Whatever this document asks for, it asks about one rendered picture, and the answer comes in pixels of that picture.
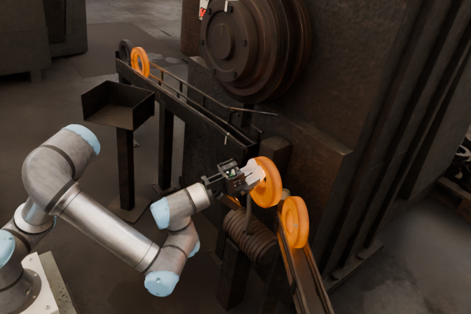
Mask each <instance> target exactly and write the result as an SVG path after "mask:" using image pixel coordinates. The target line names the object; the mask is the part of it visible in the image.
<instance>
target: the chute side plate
mask: <svg viewBox="0 0 471 314"><path fill-rule="evenodd" d="M115 61H116V73H118V70H119V71H120V72H122V75H123V78H125V79H126V80H128V81H129V82H131V84H133V85H134V86H136V87H137V88H142V89H145V90H150V91H153V92H155V101H157V103H159V104H160V100H161V101H162V102H164V103H165V108H166V109H167V110H168V111H170V112H171V113H173V114H174V115H175V116H177V117H178V118H180V119H181V120H182V121H183V122H185V123H186V124H188V125H189V126H191V127H192V128H193V129H194V130H196V131H197V132H199V133H200V134H201V135H203V136H204V137H206V138H207V139H208V140H210V141H211V142H212V143H214V144H215V145H216V146H218V147H219V148H220V149H221V150H222V151H223V152H224V153H225V154H227V155H228V156H230V152H232V153H234V154H235V155H236V156H237V157H239V161H238V164H239V166H242V161H243V154H244V149H243V148H242V147H241V146H240V145H238V144H237V143H236V142H234V141H233V140H232V139H231V138H230V137H229V136H227V135H226V134H225V133H223V132H222V131H221V130H220V129H219V128H217V127H216V126H214V125H213V124H211V123H210V122H208V121H206V120H205V119H204V118H202V117H201V116H199V115H198V114H196V113H195V112H193V111H192V110H190V109H189V108H187V107H186V106H184V105H183V104H182V103H180V102H178V101H177V100H176V99H174V98H173V97H171V96H169V95H168V94H167V93H165V92H163V91H162V90H161V89H159V88H157V87H156V86H155V85H153V84H152V83H150V82H148V81H147V80H146V79H145V78H143V77H141V76H140V75H139V74H137V73H135V72H134V71H133V70H131V69H129V68H128V67H126V66H125V65H124V64H122V63H120V62H119V61H118V60H115ZM225 138H226V144H225Z"/></svg>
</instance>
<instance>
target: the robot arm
mask: <svg viewBox="0 0 471 314"><path fill-rule="evenodd" d="M99 152H100V143H99V142H98V140H97V138H96V136H95V135H94V134H93V133H92V132H91V131H90V130H89V129H87V128H85V127H83V126H82V125H74V124H71V125H68V126H67V127H65V128H62V129H61V130H60V131H59V132H58V133H57V134H55V135H54V136H52V137H51V138H50V139H48V140H47V141H46V142H44V143H43V144H42V145H40V146H39V147H38V148H36V149H35V150H33V151H32V152H31V153H30V154H29V155H28V156H27V157H26V159H25V161H24V163H23V165H22V182H23V185H24V187H25V190H26V192H27V193H28V195H29V197H28V199H27V202H26V203H23V204H21V206H20V207H19V208H18V209H17V210H16V211H15V214H14V215H13V218H12V219H11V220H10V221H9V222H8V223H7V224H6V225H5V226H4V227H3V228H2V229H1V230H0V314H6V313H9V312H12V311H14V310H16V309H18V308H19V307H21V306H22V305H23V304H25V303H26V302H27V301H28V300H29V298H30V297H31V296H32V294H33V292H34V289H35V282H34V279H33V277H32V275H31V274H30V273H29V272H28V271H26V270H25V269H24V268H23V267H22V260H23V259H24V258H25V257H26V256H27V255H28V254H29V253H30V252H31V251H32V250H33V249H34V248H35V247H36V246H37V245H38V244H39V243H40V242H41V240H42V239H43V238H44V237H45V236H46V235H47V234H49V233H50V232H51V231H52V229H53V227H54V225H55V223H56V216H55V214H57V215H59V216H60V217H61V218H63V219H64V220H66V221H68V222H69V223H70V224H71V225H73V226H75V227H76V228H77V229H79V230H80V231H82V232H83V233H85V234H86V235H87V236H89V237H90V238H92V239H93V240H95V241H96V242H97V243H99V244H100V245H102V246H103V247H105V248H106V249H108V250H109V251H110V252H112V253H114V254H115V255H116V256H117V257H119V258H121V259H122V260H124V261H125V262H126V263H128V264H130V265H131V266H132V267H133V268H135V269H137V270H138V271H139V272H140V273H143V274H144V275H145V276H146V278H145V279H146V280H145V281H144V285H145V287H146V288H147V289H148V291H149V292H150V293H152V294H153V295H156V296H168V295H169V294H171V293H172V291H173V289H174V288H175V285H176V284H177V282H178V281H179V277H180V275H181V272H182V270H183V267H184V265H185V263H186V261H187V259H188V258H189V257H192V256H193V255H194V254H195V253H196V252H197V251H198V250H199V248H200V242H199V238H198V233H197V232H196V229H195V227H194V225H193V221H192V219H191V215H192V214H195V213H197V212H200V211H201V210H204V209H205V208H207V207H209V205H211V204H214V197H216V199H217V200H219V201H220V202H222V203H223V204H225V205H226V206H228V207H229V208H230V209H232V210H234V211H236V210H238V209H239V208H240V207H241V205H240V203H239V200H238V199H237V198H236V196H239V195H242V196H243V195H244V194H246V193H249V192H251V191H253V190H254V189H256V187H257V186H258V185H259V184H260V183H261V181H262V180H263V179H264V177H265V176H266V174H265V172H264V170H263V168H262V167H261V166H260V165H257V163H256V161H255V160H254V159H253V158H252V159H249V160H248V162H247V165H246V166H245V167H243V168H241V169H239V168H238V164H237V163H236V162H235V161H233V158H232V159H230V160H228V161H225V162H223V163H220V164H218V165H217V169H218V173H217V174H215V175H213V176H211V177H208V178H207V177H206V176H202V177H201V182H200V183H196V184H194V185H191V186H189V187H187V188H185V189H182V190H181V191H178V192H176V193H174V194H172V195H169V196H167V197H164V198H162V199H161V200H159V201H157V202H155V203H153V204H152V205H151V207H150V209H151V212H152V215H153V217H154V219H155V221H156V224H157V226H158V228H159V229H163V228H166V229H167V231H168V235H169V236H168V239H167V240H166V241H165V244H164V246H163V247H162V248H160V247H159V246H158V245H157V244H155V243H154V242H152V241H151V240H149V239H148V238H147V237H145V236H144V235H142V234H141V233H140V232H139V231H137V230H135V229H134V228H133V227H131V226H130V225H129V224H127V223H125V222H124V221H123V220H122V219H120V218H119V217H117V216H116V215H115V214H113V213H112V212H110V211H109V210H108V209H106V208H105V207H103V206H102V205H100V204H99V203H98V202H97V201H95V200H93V199H92V198H91V197H90V196H88V195H87V194H85V193H84V192H82V191H81V190H80V189H79V183H78V182H76V181H77V180H79V179H80V177H81V175H82V174H83V173H84V171H85V169H86V168H87V166H88V165H89V163H90V162H91V161H92V160H93V159H95V158H96V157H97V155H98V154H99ZM229 161H230V163H228V164H226V165H224V166H222V165H223V164H225V163H227V162H229ZM244 179H245V182H246V183H245V182H244Z"/></svg>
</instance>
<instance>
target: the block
mask: <svg viewBox="0 0 471 314"><path fill-rule="evenodd" d="M291 148H292V144H291V143H290V142H288V141H287V140H286V139H284V138H283V137H281V136H279V135H276V136H274V137H270V138H268V139H264V140H262V141H261V145H260V149H259V155H258V157H260V156H264V157H267V158H269V159H270V160H271V161H273V163H274V164H275V166H276V168H277V169H278V172H279V173H280V177H281V181H283V177H284V174H285V169H286V166H287V161H288V158H289V153H290V150H291Z"/></svg>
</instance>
